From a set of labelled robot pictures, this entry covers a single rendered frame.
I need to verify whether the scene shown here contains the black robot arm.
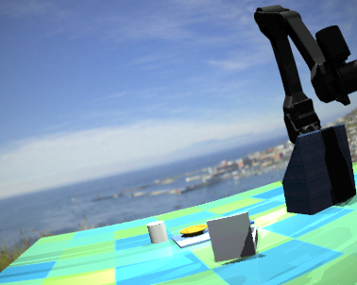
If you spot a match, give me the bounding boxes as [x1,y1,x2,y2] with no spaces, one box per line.
[254,5,357,144]

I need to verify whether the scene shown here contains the yellow round plate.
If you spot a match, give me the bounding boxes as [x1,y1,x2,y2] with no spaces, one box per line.
[180,225,207,237]

